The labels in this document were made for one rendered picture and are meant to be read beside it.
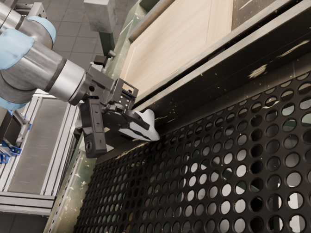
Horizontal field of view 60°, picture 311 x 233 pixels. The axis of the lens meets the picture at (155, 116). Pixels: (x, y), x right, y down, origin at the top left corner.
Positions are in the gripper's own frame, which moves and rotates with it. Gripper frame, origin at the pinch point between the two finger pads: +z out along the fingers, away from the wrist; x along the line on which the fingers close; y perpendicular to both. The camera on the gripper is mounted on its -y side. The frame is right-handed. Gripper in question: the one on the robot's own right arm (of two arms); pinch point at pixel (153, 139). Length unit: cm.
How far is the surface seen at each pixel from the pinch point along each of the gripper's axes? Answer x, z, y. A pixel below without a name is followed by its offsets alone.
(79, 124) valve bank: 54, -4, 21
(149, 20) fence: 23, -1, 62
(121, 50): 38, -3, 54
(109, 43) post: 70, -2, 83
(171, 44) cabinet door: 3.6, 0.3, 34.3
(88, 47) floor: 150, 0, 140
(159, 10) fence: 17, -1, 62
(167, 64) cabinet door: 3.1, 0.4, 25.7
